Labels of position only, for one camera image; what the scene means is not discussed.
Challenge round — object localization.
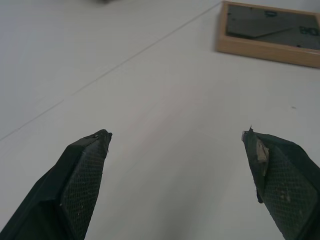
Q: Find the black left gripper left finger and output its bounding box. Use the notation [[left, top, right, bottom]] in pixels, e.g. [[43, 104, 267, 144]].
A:
[[0, 128, 113, 240]]

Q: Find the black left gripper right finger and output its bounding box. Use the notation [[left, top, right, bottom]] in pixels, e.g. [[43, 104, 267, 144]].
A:
[[240, 124, 320, 240]]

